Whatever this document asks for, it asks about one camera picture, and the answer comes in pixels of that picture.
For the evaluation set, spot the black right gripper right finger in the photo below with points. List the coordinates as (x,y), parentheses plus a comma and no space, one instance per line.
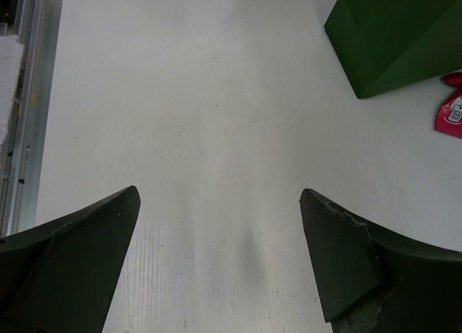
(372,279)

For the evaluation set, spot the small pink snack packet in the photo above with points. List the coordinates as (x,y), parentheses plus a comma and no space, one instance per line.
(448,118)

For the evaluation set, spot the brown and green paper bag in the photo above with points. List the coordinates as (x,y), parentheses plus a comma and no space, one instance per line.
(384,45)

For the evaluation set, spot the aluminium front rail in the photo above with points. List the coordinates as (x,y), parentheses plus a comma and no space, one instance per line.
(29,36)

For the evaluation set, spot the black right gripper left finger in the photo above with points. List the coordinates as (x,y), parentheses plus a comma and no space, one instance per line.
(61,276)

